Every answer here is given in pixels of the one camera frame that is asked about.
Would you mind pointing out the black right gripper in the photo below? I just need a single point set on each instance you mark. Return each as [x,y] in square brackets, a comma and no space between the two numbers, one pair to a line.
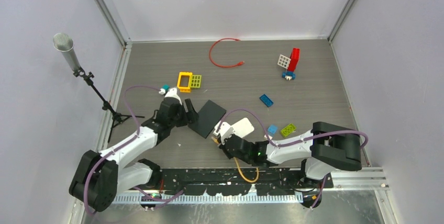
[229,155]

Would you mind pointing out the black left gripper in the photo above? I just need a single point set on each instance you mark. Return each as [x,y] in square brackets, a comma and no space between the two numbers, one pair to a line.
[191,115]

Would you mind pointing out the black network switch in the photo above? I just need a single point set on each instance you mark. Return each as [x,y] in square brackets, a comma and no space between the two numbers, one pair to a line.
[208,116]

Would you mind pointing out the white square switch box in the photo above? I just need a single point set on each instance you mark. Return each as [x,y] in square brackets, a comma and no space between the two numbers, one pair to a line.
[243,127]

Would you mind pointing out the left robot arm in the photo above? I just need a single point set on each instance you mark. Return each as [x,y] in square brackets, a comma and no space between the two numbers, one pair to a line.
[100,176]

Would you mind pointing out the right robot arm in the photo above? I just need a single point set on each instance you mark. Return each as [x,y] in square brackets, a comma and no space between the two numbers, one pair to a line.
[323,149]

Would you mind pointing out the lime green lattice piece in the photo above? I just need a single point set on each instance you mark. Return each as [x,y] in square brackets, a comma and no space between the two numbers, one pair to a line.
[196,81]

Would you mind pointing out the light blue white brick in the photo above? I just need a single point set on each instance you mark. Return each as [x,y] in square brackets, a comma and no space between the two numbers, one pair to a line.
[272,129]

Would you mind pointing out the blue flat toy brick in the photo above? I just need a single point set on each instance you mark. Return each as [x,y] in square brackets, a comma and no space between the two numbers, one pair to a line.
[266,100]

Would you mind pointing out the lime green flat brick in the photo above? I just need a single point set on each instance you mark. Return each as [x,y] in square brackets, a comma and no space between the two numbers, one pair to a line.
[287,130]

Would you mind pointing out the black microphone stand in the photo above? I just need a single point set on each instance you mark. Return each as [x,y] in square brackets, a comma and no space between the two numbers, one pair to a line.
[117,118]

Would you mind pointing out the blue toy brick base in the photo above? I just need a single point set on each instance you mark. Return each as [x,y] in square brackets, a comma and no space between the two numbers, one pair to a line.
[288,75]

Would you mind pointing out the white toy lattice piece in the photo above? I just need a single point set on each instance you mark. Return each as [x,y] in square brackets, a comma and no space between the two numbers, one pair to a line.
[283,61]

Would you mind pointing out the red toy brick tower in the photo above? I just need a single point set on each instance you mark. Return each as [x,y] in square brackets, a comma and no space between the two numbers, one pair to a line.
[294,58]

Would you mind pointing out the silver microphone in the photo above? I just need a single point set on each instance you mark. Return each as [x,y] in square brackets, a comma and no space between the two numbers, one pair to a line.
[64,44]

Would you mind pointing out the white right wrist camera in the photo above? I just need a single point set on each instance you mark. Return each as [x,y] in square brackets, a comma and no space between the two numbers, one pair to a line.
[223,131]

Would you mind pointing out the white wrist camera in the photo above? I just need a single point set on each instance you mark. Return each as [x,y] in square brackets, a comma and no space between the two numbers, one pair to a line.
[223,131]
[172,93]

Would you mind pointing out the yellow toy window frame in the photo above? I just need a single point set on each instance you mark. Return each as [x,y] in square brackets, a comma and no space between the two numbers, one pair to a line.
[184,82]

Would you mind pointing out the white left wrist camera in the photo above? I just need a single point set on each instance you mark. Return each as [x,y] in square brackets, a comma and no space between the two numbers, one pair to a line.
[172,93]

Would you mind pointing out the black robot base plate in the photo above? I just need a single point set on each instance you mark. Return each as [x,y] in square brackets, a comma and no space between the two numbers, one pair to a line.
[228,182]

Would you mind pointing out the white perforated cable tray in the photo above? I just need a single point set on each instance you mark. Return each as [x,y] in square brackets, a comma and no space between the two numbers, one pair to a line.
[250,198]

